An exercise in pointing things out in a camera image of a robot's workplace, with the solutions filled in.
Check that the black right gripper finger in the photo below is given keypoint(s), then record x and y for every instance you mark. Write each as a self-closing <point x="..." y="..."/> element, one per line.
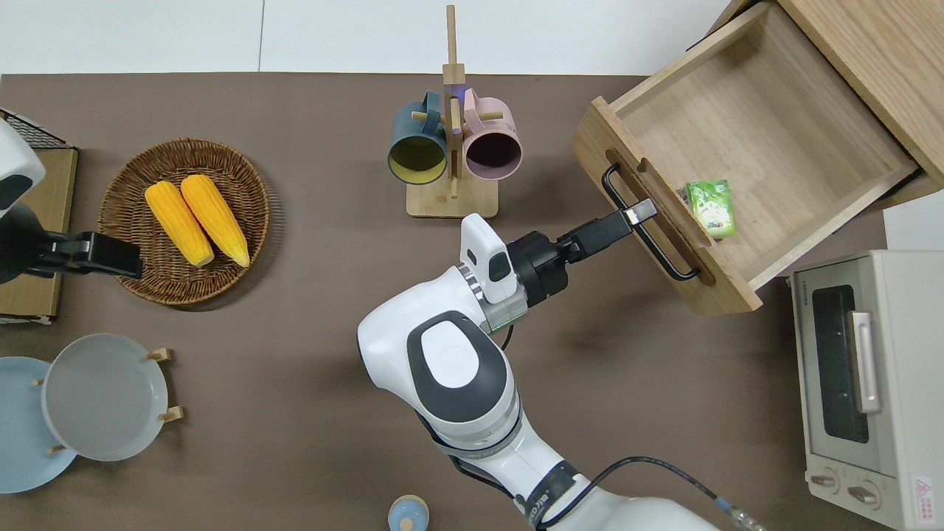
<point x="641" y="212"/>

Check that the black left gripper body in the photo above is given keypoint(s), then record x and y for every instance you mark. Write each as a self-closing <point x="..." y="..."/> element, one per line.
<point x="29" y="251"/>

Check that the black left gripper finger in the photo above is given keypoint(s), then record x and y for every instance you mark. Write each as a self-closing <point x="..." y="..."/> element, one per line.
<point x="116" y="256"/>

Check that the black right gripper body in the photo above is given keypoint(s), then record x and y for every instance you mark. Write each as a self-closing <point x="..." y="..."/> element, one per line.
<point x="542" y="269"/>

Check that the light wooden drawer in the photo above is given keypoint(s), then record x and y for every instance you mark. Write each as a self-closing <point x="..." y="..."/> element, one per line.
<point x="759" y="118"/>

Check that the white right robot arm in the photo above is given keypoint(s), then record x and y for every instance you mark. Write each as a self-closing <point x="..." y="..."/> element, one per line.
<point x="457" y="383"/>

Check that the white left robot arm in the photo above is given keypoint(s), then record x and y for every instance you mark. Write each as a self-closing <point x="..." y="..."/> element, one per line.
<point x="15" y="166"/>

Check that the green packet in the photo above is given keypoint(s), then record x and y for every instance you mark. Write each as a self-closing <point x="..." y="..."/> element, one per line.
<point x="711" y="208"/>

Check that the yellow corn cob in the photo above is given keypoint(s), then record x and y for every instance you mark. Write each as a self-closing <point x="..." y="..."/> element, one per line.
<point x="215" y="220"/>
<point x="179" y="223"/>

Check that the brown wicker basket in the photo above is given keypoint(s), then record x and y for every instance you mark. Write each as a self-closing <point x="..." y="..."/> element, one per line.
<point x="133" y="184"/>

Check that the wooden mug rack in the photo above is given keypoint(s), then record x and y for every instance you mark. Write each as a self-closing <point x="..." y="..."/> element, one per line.
<point x="451" y="203"/>

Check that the pink mug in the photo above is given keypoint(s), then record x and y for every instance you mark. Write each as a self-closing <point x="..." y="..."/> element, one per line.
<point x="493" y="151"/>

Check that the grey plate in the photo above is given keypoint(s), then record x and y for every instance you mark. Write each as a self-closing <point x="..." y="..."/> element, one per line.
<point x="103" y="398"/>

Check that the wooden plate rack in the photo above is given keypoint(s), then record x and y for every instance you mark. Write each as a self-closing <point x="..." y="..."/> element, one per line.
<point x="171" y="414"/>

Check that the dark blue mug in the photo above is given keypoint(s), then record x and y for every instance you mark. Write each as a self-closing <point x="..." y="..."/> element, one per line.
<point x="417" y="156"/>

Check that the light blue plate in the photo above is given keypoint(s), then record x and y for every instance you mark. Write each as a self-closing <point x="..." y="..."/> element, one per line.
<point x="22" y="435"/>

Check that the brown table mat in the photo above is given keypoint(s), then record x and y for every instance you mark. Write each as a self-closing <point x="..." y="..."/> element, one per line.
<point x="295" y="354"/>

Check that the small blue round button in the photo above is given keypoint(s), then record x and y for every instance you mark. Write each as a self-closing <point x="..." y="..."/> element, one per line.
<point x="408" y="515"/>

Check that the light wooden cabinet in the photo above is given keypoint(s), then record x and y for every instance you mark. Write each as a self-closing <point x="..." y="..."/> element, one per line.
<point x="885" y="59"/>

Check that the white toaster oven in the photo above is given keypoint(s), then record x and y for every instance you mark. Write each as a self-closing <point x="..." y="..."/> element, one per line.
<point x="907" y="383"/>

